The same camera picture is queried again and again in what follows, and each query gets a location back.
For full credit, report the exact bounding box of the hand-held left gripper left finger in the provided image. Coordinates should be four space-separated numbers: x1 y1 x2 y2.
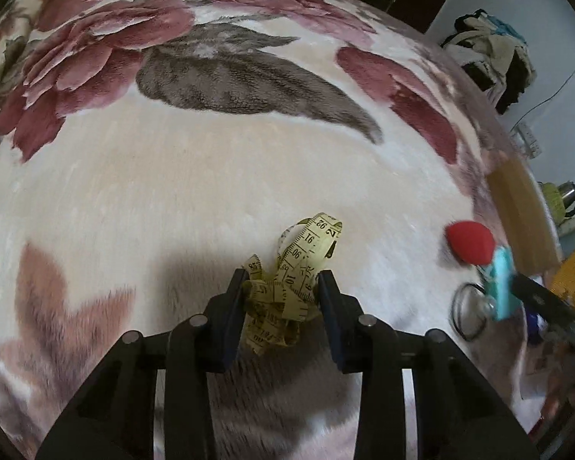
34 268 251 460

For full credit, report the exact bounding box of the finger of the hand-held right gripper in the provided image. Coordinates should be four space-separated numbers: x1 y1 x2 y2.
510 273 575 360

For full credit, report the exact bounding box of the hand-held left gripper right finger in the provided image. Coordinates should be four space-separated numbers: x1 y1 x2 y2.
316 269 540 460

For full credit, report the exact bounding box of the teal face mask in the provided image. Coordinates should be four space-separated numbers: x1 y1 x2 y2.
484 245 523 322

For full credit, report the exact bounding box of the yellow measuring tape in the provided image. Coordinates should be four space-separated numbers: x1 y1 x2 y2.
242 212 343 356

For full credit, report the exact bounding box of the cardboard box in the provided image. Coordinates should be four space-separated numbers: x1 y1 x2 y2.
486 156 564 274

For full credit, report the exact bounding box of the red makeup sponge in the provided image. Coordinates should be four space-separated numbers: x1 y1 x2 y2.
445 220 499 266

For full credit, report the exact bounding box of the green kettle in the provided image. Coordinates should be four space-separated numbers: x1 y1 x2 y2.
539 179 575 225

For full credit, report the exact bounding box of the floral plush blanket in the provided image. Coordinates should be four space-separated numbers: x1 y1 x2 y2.
0 0 557 460

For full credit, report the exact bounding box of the white power strip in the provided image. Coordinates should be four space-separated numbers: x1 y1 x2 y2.
510 123 542 158

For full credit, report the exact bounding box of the pile of clothes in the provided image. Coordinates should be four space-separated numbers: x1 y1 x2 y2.
441 8 537 116

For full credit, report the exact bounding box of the black pearl hair tie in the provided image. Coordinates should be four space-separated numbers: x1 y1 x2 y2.
451 283 496 343

